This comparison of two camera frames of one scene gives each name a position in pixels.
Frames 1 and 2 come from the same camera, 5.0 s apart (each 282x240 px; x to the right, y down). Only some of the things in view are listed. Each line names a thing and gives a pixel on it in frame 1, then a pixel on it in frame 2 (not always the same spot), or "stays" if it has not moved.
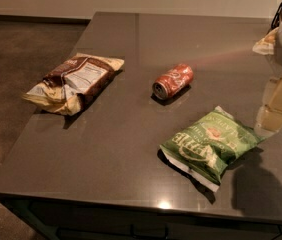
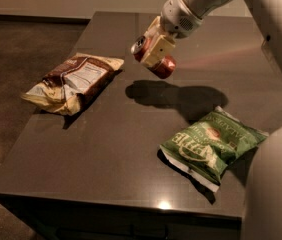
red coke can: (173, 81) -> (163, 67)
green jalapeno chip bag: (205, 148) stays
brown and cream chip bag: (62, 91) stays
